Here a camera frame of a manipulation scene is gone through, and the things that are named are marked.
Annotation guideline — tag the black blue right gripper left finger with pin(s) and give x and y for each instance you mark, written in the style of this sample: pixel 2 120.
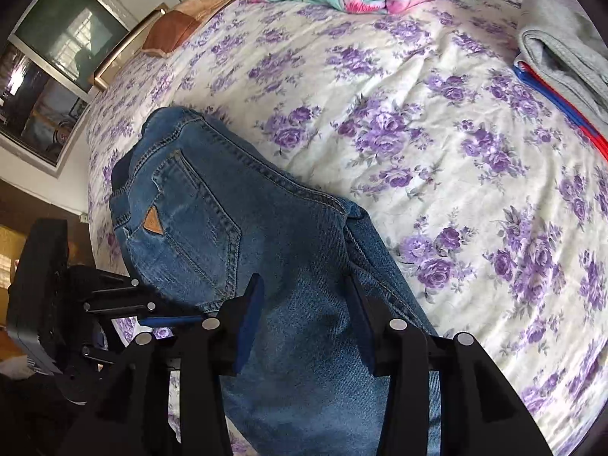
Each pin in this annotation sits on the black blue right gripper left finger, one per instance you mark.
pixel 163 397

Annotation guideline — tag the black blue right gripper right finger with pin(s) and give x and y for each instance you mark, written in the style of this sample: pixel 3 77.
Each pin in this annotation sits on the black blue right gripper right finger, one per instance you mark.
pixel 481 414

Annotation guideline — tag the blue denim jeans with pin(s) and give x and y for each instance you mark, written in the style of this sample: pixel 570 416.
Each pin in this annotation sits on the blue denim jeans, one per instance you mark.
pixel 197 211

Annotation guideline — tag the purple floral bedspread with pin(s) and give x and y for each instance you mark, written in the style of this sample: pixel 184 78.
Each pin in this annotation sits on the purple floral bedspread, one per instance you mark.
pixel 492 202

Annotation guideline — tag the white framed window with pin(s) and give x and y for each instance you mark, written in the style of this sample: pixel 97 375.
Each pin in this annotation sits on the white framed window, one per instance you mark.
pixel 50 50

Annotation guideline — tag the red blue folded garment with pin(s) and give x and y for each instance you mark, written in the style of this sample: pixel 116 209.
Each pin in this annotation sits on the red blue folded garment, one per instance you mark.
pixel 528 76

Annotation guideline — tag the grey folded garment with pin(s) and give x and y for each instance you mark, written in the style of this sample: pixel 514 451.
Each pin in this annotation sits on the grey folded garment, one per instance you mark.
pixel 566 51

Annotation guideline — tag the brown wooden bed frame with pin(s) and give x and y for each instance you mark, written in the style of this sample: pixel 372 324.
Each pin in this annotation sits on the brown wooden bed frame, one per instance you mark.
pixel 159 34

